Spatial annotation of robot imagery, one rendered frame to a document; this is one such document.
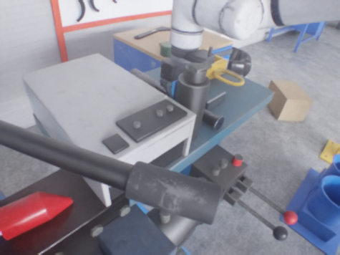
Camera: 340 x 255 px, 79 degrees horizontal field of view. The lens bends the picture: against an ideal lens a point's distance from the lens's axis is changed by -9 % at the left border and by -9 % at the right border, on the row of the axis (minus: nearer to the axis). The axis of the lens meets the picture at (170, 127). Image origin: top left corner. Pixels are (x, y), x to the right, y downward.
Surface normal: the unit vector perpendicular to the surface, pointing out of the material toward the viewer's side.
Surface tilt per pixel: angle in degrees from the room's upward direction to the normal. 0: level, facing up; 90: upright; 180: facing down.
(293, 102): 90
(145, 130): 0
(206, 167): 0
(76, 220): 0
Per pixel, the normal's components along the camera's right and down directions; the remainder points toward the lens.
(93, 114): 0.09, -0.76
